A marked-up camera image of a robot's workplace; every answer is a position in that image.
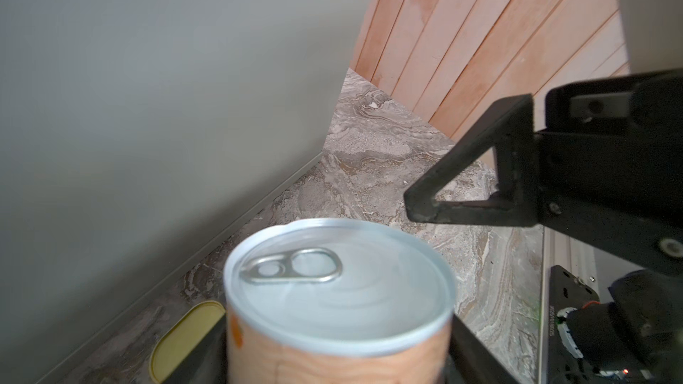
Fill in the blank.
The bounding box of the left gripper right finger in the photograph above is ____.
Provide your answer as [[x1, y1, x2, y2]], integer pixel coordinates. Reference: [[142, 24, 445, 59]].
[[445, 316, 518, 383]]

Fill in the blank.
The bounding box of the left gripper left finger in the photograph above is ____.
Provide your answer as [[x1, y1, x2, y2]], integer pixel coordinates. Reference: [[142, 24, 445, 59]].
[[159, 311, 229, 384]]

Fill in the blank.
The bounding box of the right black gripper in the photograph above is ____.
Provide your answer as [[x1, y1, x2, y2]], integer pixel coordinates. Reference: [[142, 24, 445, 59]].
[[404, 69, 682, 277]]

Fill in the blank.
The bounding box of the orange label can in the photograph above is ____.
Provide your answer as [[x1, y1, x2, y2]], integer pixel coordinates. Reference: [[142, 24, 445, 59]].
[[223, 219, 456, 383]]

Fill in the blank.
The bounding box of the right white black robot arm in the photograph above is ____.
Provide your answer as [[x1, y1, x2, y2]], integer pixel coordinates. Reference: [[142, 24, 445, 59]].
[[404, 69, 682, 383]]

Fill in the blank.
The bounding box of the gold flat sardine tin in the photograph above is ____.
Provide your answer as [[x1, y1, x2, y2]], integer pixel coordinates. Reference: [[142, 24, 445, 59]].
[[148, 299, 228, 384]]

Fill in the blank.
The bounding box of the grey metal cabinet box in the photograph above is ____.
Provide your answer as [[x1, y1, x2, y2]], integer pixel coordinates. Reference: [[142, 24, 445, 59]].
[[1, 0, 370, 383]]

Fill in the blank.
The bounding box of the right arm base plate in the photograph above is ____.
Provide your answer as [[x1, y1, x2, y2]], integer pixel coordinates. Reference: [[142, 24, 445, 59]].
[[538, 265, 603, 383]]

